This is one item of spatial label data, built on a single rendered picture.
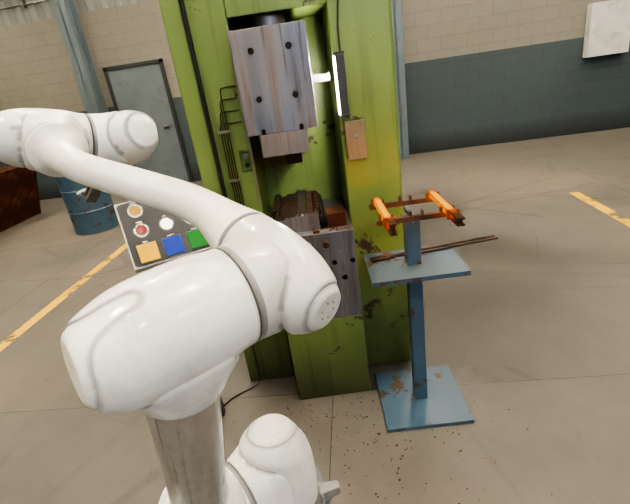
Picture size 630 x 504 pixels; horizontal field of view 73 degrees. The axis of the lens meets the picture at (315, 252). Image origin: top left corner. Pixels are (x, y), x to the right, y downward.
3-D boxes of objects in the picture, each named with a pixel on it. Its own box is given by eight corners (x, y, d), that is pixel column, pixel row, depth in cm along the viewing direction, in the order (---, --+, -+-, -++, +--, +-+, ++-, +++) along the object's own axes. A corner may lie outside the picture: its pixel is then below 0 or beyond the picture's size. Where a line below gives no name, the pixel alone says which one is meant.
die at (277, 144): (309, 151, 183) (306, 128, 179) (263, 158, 183) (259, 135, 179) (307, 137, 221) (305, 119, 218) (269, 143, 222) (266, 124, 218)
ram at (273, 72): (338, 123, 179) (326, 16, 163) (247, 137, 179) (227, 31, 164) (331, 115, 217) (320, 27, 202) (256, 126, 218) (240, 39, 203)
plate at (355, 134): (367, 157, 196) (364, 119, 190) (348, 160, 197) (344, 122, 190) (367, 156, 198) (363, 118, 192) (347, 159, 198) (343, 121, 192)
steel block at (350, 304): (362, 314, 208) (353, 228, 190) (285, 325, 208) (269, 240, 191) (349, 266, 259) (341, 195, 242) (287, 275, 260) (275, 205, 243)
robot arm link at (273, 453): (333, 493, 102) (321, 422, 93) (271, 548, 92) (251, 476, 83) (292, 454, 114) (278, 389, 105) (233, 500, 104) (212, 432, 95)
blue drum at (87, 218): (107, 233, 567) (84, 167, 533) (66, 237, 574) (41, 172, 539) (128, 218, 621) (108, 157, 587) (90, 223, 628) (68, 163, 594)
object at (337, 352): (371, 390, 226) (362, 314, 208) (300, 400, 226) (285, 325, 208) (357, 331, 277) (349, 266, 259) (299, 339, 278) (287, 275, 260)
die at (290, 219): (320, 229, 196) (318, 211, 193) (277, 235, 197) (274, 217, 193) (316, 203, 235) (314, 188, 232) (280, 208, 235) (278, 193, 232)
